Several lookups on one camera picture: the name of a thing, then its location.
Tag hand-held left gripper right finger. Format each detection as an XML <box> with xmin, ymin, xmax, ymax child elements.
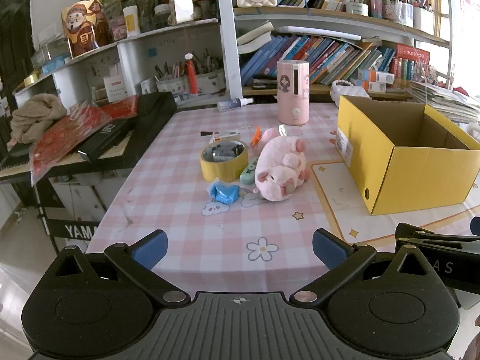
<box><xmin>289</xmin><ymin>229</ymin><xmax>447</xmax><ymax>304</ymax></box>

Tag stack of papers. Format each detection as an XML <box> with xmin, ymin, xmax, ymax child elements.
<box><xmin>407</xmin><ymin>80</ymin><xmax>480</xmax><ymax>124</ymax></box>

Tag clear silver pouch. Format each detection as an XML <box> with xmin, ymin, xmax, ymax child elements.
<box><xmin>170</xmin><ymin>0</ymin><xmax>196</xmax><ymax>25</ymax></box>

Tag white bookshelf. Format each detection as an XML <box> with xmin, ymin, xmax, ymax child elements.
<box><xmin>13</xmin><ymin>0</ymin><xmax>454</xmax><ymax>104</ymax></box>

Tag yellow tape roll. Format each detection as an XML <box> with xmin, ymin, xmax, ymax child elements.
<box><xmin>199</xmin><ymin>140</ymin><xmax>249</xmax><ymax>184</ymax></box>

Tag pink pig plush toy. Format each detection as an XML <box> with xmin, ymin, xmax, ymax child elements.
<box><xmin>254</xmin><ymin>127</ymin><xmax>312</xmax><ymax>201</ymax></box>

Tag green correction tape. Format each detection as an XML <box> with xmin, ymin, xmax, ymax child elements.
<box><xmin>239</xmin><ymin>156</ymin><xmax>260</xmax><ymax>185</ymax></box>

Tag orange white medicine boxes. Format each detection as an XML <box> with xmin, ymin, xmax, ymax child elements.
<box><xmin>356</xmin><ymin>69</ymin><xmax>395</xmax><ymax>92</ymax></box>

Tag fortune god printed container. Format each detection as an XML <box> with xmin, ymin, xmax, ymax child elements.
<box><xmin>61</xmin><ymin>0</ymin><xmax>113</xmax><ymax>59</ymax></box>

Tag red boxed book set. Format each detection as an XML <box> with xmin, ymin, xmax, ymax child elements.
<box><xmin>390</xmin><ymin>44</ymin><xmax>431</xmax><ymax>83</ymax></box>

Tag small spray bottle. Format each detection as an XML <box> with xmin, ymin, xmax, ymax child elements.
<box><xmin>217</xmin><ymin>97</ymin><xmax>254</xmax><ymax>112</ymax></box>

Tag white beaded bag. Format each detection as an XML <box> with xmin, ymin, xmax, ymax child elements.
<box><xmin>330</xmin><ymin>79</ymin><xmax>372</xmax><ymax>103</ymax></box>

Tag yellow cardboard box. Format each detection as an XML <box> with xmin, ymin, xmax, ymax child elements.
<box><xmin>336</xmin><ymin>95</ymin><xmax>480</xmax><ymax>216</ymax></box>

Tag white paper roll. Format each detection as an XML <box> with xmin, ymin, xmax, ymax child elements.
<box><xmin>275</xmin><ymin>26</ymin><xmax>362</xmax><ymax>42</ymax></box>

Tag pink humidifier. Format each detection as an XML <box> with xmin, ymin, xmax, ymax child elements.
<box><xmin>277</xmin><ymin>60</ymin><xmax>311</xmax><ymax>125</ymax></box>

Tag grey toy car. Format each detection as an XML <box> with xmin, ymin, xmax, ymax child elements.
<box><xmin>210</xmin><ymin>143</ymin><xmax>242</xmax><ymax>162</ymax></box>

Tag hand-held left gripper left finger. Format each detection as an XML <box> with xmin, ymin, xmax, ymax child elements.
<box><xmin>39</xmin><ymin>229</ymin><xmax>190</xmax><ymax>306</ymax></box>

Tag large red plastic packet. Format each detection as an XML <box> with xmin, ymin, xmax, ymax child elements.
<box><xmin>30</xmin><ymin>101</ymin><xmax>113</xmax><ymax>186</ymax></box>

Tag white card red label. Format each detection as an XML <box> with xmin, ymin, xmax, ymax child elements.
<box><xmin>104</xmin><ymin>75</ymin><xmax>128</xmax><ymax>102</ymax></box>

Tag white bottle yellow label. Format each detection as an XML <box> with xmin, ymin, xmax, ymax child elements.
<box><xmin>123</xmin><ymin>5</ymin><xmax>141</xmax><ymax>38</ymax></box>

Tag stack of black notebooks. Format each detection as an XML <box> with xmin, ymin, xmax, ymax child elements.
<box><xmin>253</xmin><ymin>74</ymin><xmax>280</xmax><ymax>91</ymax></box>

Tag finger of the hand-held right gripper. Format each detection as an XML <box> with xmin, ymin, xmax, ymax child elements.
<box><xmin>395</xmin><ymin>223</ymin><xmax>480</xmax><ymax>256</ymax></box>

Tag small red packet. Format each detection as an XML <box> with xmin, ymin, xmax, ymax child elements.
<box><xmin>99</xmin><ymin>95</ymin><xmax>140</xmax><ymax>121</ymax></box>

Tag black electronic keyboard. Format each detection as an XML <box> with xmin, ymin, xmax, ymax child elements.
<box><xmin>0</xmin><ymin>92</ymin><xmax>178</xmax><ymax>184</ymax></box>

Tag white pen holder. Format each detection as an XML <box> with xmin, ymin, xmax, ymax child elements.
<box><xmin>195</xmin><ymin>71</ymin><xmax>226</xmax><ymax>96</ymax></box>
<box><xmin>155</xmin><ymin>77</ymin><xmax>190</xmax><ymax>96</ymax></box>

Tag pink checkered tablecloth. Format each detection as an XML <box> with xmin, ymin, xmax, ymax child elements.
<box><xmin>86</xmin><ymin>103</ymin><xmax>480</xmax><ymax>297</ymax></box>

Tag small white red-label box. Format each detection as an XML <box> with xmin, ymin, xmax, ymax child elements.
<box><xmin>212</xmin><ymin>131</ymin><xmax>241</xmax><ymax>144</ymax></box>

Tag white brush container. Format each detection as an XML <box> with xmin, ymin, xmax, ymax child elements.
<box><xmin>412</xmin><ymin>5</ymin><xmax>436</xmax><ymax>32</ymax></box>

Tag red tassel ornament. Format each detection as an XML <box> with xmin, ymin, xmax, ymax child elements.
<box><xmin>185</xmin><ymin>54</ymin><xmax>199</xmax><ymax>95</ymax></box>

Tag blue tissue pack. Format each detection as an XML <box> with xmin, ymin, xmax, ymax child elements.
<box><xmin>40</xmin><ymin>54</ymin><xmax>70</xmax><ymax>74</ymax></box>

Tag row of leaning books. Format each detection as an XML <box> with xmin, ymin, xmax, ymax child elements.
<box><xmin>240</xmin><ymin>34</ymin><xmax>398</xmax><ymax>87</ymax></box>

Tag beige crumpled cloth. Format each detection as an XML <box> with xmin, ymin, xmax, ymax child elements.
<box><xmin>10</xmin><ymin>94</ymin><xmax>68</xmax><ymax>145</ymax></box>

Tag long black box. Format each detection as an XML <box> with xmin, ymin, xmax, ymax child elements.
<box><xmin>77</xmin><ymin>119</ymin><xmax>130</xmax><ymax>163</ymax></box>

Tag blue wrapper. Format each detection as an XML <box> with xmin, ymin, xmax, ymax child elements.
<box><xmin>207</xmin><ymin>180</ymin><xmax>241</xmax><ymax>205</ymax></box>

